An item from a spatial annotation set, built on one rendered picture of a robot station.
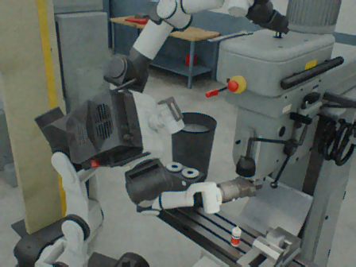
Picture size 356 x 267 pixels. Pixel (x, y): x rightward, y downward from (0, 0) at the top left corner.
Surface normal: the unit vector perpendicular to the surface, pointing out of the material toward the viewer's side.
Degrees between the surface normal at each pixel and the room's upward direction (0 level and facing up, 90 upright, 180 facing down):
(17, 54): 90
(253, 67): 90
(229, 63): 90
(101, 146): 64
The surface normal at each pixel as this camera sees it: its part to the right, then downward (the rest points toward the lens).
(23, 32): 0.73, 0.34
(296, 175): -0.69, 0.30
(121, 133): 0.84, -0.29
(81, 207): -0.37, 0.40
